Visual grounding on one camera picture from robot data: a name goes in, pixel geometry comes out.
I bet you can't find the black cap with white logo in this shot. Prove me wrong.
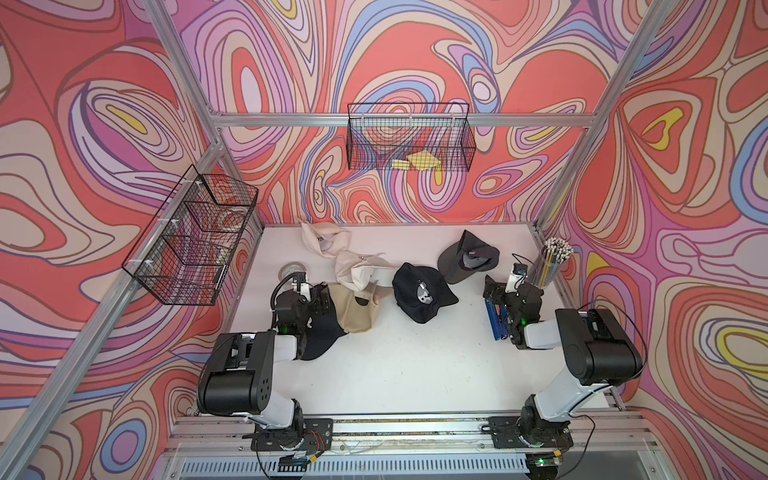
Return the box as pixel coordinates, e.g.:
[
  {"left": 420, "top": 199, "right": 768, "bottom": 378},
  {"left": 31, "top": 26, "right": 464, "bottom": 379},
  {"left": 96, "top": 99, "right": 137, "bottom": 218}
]
[{"left": 300, "top": 299, "right": 347, "bottom": 361}]

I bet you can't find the tan khaki baseball cap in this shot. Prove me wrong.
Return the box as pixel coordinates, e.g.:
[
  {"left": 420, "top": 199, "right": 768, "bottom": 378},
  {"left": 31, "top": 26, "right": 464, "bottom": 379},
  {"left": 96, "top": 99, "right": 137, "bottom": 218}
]
[{"left": 328, "top": 282, "right": 394, "bottom": 333}]

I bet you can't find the light beige baseball cap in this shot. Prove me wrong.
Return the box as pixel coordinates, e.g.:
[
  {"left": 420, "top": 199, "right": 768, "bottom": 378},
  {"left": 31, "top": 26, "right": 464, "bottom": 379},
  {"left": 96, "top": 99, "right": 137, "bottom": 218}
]
[{"left": 334, "top": 251, "right": 397, "bottom": 292}]

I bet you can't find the dark grey baseball cap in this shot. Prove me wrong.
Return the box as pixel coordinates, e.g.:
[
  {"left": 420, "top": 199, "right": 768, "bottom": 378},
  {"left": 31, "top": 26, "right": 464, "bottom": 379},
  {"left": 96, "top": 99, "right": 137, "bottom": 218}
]
[{"left": 437, "top": 230, "right": 500, "bottom": 285}]

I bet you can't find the cream baseball cap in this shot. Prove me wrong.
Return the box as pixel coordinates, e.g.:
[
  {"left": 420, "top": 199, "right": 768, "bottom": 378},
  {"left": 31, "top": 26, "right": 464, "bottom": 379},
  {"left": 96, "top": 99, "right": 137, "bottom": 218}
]
[{"left": 300, "top": 222, "right": 351, "bottom": 259}]

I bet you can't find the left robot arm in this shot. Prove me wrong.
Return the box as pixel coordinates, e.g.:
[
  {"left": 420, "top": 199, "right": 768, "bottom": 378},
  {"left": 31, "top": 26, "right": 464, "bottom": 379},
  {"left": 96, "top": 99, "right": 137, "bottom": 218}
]
[{"left": 197, "top": 272, "right": 345, "bottom": 457}]

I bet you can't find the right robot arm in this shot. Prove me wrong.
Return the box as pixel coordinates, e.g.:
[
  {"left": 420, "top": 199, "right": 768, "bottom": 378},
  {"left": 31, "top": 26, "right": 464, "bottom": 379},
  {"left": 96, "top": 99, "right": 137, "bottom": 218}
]
[{"left": 483, "top": 277, "right": 644, "bottom": 448}]

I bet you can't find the blue tool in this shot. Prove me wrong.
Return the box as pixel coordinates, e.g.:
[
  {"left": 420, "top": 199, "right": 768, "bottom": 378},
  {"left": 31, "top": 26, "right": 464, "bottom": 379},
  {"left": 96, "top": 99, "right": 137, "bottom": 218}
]
[{"left": 485, "top": 299, "right": 507, "bottom": 341}]

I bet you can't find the clear tape roll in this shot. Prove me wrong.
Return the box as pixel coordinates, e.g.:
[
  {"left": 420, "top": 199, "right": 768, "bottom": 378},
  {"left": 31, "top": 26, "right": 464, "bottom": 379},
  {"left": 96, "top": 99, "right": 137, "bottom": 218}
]
[{"left": 278, "top": 261, "right": 307, "bottom": 280}]

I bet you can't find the cup of pencils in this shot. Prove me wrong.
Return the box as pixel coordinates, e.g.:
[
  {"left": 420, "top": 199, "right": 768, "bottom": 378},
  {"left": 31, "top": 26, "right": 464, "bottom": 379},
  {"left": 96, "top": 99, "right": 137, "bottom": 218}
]
[{"left": 528, "top": 237, "right": 574, "bottom": 289}]

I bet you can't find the black wire basket left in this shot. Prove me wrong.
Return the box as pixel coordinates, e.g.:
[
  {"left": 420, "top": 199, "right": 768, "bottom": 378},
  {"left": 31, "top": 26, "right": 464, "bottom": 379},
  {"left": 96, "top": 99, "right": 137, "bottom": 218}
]
[{"left": 121, "top": 166, "right": 259, "bottom": 306}]

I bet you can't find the black wire basket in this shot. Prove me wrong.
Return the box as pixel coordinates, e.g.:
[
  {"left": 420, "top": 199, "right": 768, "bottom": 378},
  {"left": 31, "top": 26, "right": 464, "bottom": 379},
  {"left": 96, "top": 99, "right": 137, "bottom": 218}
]
[
  {"left": 121, "top": 166, "right": 259, "bottom": 306},
  {"left": 346, "top": 100, "right": 477, "bottom": 172}
]

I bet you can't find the black wire basket back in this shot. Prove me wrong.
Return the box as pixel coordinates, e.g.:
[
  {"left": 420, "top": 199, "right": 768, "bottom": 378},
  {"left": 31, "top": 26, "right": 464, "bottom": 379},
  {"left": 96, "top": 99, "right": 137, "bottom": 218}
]
[{"left": 346, "top": 100, "right": 477, "bottom": 172}]

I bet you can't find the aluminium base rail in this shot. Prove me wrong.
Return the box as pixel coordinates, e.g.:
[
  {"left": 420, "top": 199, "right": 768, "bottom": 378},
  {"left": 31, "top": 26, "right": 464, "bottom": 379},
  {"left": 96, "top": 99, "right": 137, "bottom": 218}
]
[{"left": 152, "top": 410, "right": 675, "bottom": 479}]

